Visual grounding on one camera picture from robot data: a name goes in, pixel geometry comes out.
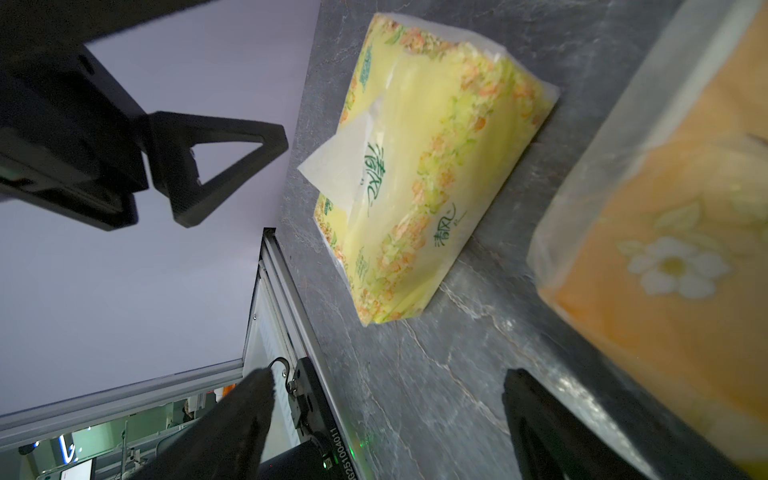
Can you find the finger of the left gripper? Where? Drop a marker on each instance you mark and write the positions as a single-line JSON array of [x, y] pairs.
[[169, 139]]

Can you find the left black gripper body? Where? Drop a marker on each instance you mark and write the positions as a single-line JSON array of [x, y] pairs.
[[69, 139]]

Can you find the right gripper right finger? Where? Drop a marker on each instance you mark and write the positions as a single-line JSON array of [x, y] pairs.
[[549, 441]]

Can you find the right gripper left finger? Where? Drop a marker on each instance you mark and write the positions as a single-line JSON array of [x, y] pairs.
[[228, 442]]

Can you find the green tissue pack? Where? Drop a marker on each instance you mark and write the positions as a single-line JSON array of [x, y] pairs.
[[434, 121]]

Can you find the left orange tissue pack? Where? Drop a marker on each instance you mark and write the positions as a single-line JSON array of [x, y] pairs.
[[655, 246]]

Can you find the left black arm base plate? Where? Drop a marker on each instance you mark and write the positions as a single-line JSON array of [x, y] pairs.
[[323, 452]]

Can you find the aluminium front rail frame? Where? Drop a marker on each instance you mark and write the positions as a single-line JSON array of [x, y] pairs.
[[113, 433]]

